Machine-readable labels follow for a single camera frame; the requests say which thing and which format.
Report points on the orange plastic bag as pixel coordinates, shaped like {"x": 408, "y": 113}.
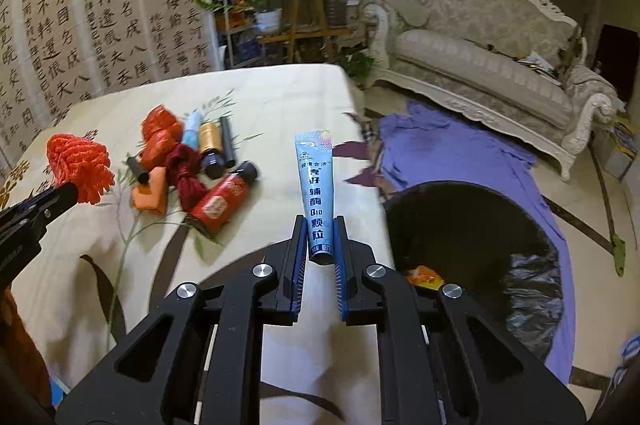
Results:
{"x": 425, "y": 277}

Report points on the floral cream tablecloth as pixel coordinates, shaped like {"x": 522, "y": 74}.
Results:
{"x": 328, "y": 371}

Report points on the gold bottle black cap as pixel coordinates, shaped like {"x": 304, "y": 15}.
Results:
{"x": 213, "y": 163}

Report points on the calligraphy screen panel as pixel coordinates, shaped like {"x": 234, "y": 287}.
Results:
{"x": 57, "y": 53}

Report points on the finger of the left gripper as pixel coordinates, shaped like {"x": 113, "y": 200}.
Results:
{"x": 50, "y": 204}

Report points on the red bottle black cap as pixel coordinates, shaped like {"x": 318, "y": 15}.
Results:
{"x": 219, "y": 204}

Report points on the wooden plant stand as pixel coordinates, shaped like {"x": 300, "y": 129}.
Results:
{"x": 303, "y": 25}

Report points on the black short cylinder tube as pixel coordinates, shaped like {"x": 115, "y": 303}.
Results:
{"x": 137, "y": 170}

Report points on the thin black tube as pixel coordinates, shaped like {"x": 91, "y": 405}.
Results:
{"x": 227, "y": 142}

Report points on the light blue small tube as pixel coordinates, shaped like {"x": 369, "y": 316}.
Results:
{"x": 191, "y": 130}

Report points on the white metal shelf rack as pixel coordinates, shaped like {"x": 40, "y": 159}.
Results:
{"x": 237, "y": 34}

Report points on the dark red satin cloth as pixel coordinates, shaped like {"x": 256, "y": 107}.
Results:
{"x": 183, "y": 166}

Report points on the red crumpled plastic wrapper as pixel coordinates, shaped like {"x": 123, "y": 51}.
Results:
{"x": 162, "y": 132}

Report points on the blue white printed tube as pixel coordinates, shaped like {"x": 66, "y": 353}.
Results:
{"x": 315, "y": 169}

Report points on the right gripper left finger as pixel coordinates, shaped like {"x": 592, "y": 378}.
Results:
{"x": 197, "y": 357}

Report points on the low green floor plant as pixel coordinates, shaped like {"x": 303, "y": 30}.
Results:
{"x": 356, "y": 65}

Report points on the red foam fruit net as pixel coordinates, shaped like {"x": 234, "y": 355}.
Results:
{"x": 83, "y": 162}

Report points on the purple cloth on floor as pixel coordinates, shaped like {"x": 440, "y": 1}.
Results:
{"x": 428, "y": 144}

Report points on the blue white slippers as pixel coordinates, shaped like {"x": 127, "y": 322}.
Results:
{"x": 629, "y": 352}

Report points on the papers clutter on sofa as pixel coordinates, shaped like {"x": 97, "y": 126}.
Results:
{"x": 539, "y": 65}

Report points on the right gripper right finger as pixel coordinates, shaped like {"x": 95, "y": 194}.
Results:
{"x": 443, "y": 359}

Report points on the box with stacked items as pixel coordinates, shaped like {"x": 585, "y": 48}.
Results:
{"x": 615, "y": 146}

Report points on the ornate white grey sofa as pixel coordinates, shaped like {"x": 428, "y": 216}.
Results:
{"x": 463, "y": 55}

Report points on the small orange paper piece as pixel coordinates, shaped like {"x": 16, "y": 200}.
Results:
{"x": 153, "y": 195}

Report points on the black trash bin with bag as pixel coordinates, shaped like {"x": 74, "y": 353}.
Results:
{"x": 479, "y": 239}

